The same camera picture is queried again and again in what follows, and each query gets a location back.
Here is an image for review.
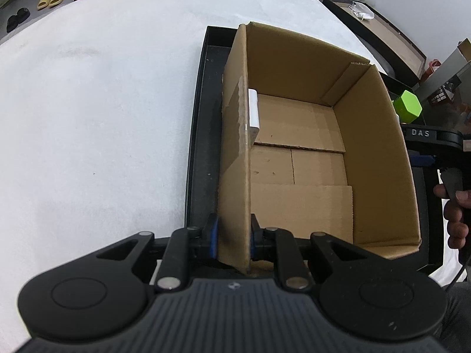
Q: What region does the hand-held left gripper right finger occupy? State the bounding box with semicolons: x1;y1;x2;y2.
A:
249;213;372;291

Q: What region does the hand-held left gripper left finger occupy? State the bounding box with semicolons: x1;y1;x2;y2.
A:
95;213;221;291

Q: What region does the green hexagonal block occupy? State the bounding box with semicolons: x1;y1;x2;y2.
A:
392;90;423;124

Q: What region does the black shallow tray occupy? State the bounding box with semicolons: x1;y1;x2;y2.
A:
183;26;447;278

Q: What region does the person's right hand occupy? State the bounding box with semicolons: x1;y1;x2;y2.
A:
433;184;471;251

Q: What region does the orange container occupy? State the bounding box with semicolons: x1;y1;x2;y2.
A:
421;59;440;81

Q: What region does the white rectangular block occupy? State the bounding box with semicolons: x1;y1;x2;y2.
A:
247;89;261;129

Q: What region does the white face mask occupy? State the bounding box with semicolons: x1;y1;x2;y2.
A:
348;2;375;21

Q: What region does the person's dark trouser leg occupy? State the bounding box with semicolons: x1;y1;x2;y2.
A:
438;283;471;353

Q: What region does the black cable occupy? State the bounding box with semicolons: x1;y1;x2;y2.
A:
443;244;471;295

